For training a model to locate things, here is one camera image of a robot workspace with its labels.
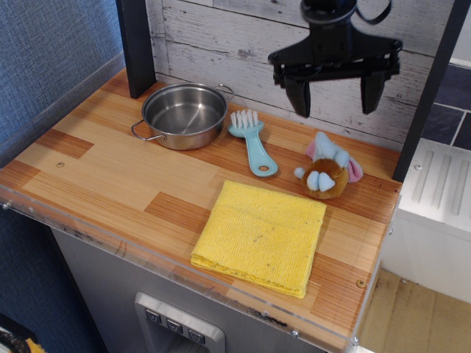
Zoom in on light blue dish brush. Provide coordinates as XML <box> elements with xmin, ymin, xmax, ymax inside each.
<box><xmin>228</xmin><ymin>109</ymin><xmax>278</xmax><ymax>177</ymax></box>

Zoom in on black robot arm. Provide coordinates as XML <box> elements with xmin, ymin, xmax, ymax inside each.
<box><xmin>268</xmin><ymin>1</ymin><xmax>403</xmax><ymax>118</ymax></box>

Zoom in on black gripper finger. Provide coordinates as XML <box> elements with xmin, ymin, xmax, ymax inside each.
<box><xmin>361</xmin><ymin>71</ymin><xmax>386</xmax><ymax>115</ymax></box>
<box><xmin>284</xmin><ymin>77</ymin><xmax>311</xmax><ymax>118</ymax></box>

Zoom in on yellow folded cloth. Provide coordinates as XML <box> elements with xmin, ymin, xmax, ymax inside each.
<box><xmin>191</xmin><ymin>180</ymin><xmax>326</xmax><ymax>299</ymax></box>

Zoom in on white ribbed cabinet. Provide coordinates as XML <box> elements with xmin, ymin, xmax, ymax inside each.
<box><xmin>381</xmin><ymin>139</ymin><xmax>470</xmax><ymax>302</ymax></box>

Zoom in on black vertical post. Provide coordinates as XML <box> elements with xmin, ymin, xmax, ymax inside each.
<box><xmin>392</xmin><ymin>0</ymin><xmax>470</xmax><ymax>182</ymax></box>
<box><xmin>116</xmin><ymin>0</ymin><xmax>155</xmax><ymax>99</ymax></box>

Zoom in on black right vertical post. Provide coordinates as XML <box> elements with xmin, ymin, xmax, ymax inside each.
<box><xmin>392</xmin><ymin>0</ymin><xmax>470</xmax><ymax>182</ymax></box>

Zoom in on silver dispenser button panel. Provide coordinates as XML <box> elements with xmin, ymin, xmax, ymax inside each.
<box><xmin>134</xmin><ymin>292</ymin><xmax>226</xmax><ymax>352</ymax></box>

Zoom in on clear acrylic edge guard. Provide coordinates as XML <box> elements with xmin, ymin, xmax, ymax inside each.
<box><xmin>1</xmin><ymin>187</ymin><xmax>390</xmax><ymax>352</ymax></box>

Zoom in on black left vertical post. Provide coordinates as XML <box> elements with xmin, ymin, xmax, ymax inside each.
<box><xmin>116</xmin><ymin>0</ymin><xmax>155</xmax><ymax>99</ymax></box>

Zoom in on blue and brown plush mouse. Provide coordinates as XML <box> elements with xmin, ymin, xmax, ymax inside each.
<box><xmin>294</xmin><ymin>132</ymin><xmax>364</xmax><ymax>200</ymax></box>

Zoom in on small stainless steel pot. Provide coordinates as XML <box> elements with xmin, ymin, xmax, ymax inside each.
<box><xmin>131</xmin><ymin>83</ymin><xmax>235</xmax><ymax>151</ymax></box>

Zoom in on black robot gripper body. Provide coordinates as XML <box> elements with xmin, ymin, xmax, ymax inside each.
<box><xmin>268</xmin><ymin>10</ymin><xmax>403</xmax><ymax>87</ymax></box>

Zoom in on yellow object bottom left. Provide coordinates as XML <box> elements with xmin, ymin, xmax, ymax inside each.
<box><xmin>0</xmin><ymin>330</ymin><xmax>45</xmax><ymax>353</ymax></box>

